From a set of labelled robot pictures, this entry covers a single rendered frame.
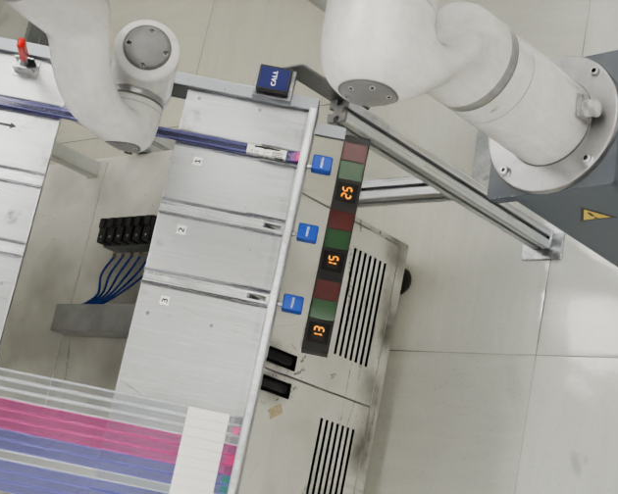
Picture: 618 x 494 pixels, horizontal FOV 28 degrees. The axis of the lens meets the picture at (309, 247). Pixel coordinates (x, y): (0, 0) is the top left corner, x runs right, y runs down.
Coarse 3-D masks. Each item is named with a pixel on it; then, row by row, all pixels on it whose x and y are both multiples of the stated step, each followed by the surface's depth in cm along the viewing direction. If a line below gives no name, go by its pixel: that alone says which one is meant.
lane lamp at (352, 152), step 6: (348, 144) 188; (354, 144) 188; (348, 150) 188; (354, 150) 188; (360, 150) 188; (366, 150) 188; (342, 156) 188; (348, 156) 188; (354, 156) 188; (360, 156) 188; (360, 162) 187
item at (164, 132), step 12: (0, 96) 187; (12, 108) 187; (24, 108) 186; (36, 108) 186; (48, 108) 186; (60, 108) 186; (72, 120) 187; (168, 132) 186; (180, 132) 186; (192, 132) 186; (204, 144) 186; (216, 144) 185; (228, 144) 185; (240, 144) 185; (288, 156) 185
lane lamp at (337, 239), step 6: (330, 228) 185; (330, 234) 184; (336, 234) 184; (342, 234) 184; (348, 234) 184; (330, 240) 184; (336, 240) 184; (342, 240) 184; (348, 240) 184; (330, 246) 184; (336, 246) 184; (342, 246) 184
